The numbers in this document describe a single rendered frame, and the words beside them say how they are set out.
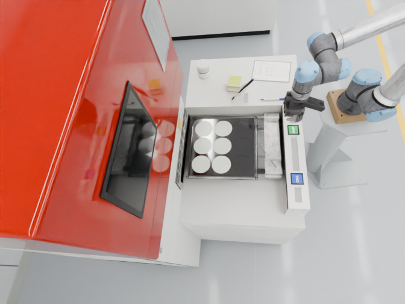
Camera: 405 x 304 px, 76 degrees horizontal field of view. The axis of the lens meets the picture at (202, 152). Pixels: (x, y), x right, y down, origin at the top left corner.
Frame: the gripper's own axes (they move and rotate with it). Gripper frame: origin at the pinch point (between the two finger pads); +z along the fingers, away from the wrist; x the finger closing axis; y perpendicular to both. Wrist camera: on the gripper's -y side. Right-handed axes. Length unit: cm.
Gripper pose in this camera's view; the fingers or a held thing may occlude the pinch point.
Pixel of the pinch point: (296, 119)
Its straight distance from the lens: 131.9
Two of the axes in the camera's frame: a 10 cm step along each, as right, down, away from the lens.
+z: 1.5, 4.2, 8.9
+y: -9.9, 0.0, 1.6
